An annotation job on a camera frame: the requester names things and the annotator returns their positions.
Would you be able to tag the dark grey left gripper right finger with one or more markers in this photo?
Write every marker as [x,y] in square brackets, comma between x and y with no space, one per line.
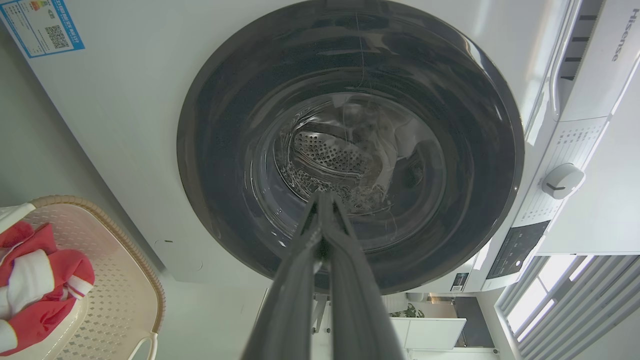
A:
[357,305]

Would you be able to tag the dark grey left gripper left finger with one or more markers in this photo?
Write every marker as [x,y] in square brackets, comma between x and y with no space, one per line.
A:
[285,300]

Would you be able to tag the beige perforated laundry basket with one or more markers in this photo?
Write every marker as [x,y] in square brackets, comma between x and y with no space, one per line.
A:
[115,280]

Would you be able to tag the green leafy plant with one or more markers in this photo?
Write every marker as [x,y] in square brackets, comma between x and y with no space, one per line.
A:
[407,311]

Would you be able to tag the white cabinet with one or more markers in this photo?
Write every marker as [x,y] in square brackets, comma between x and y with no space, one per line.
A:
[430,332]

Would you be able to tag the dark QR code sticker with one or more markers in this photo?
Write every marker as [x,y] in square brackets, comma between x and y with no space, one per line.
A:
[459,281]

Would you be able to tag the dark grey door panel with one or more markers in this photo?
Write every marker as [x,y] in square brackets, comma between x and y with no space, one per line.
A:
[475,320]

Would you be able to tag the round dark washing machine door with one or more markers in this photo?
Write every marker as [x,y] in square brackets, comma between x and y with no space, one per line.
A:
[225,150]

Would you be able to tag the black washing machine display panel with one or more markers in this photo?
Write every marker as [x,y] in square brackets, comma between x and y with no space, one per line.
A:
[517,250]

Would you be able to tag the window with grey slats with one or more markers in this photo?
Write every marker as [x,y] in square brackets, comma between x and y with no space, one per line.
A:
[575,310]

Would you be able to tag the white front-load washing machine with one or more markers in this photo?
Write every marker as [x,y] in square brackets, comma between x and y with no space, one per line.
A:
[125,125]

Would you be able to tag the white washing machine control knob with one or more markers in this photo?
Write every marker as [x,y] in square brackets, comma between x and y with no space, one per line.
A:
[562,180]

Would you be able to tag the red and white garment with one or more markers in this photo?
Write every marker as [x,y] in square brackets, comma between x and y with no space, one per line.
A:
[45,315]

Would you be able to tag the white detergent drawer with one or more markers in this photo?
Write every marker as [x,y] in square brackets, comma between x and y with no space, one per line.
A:
[600,75]

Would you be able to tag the blue energy label sticker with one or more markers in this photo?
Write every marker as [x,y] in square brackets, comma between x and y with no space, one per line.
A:
[40,27]

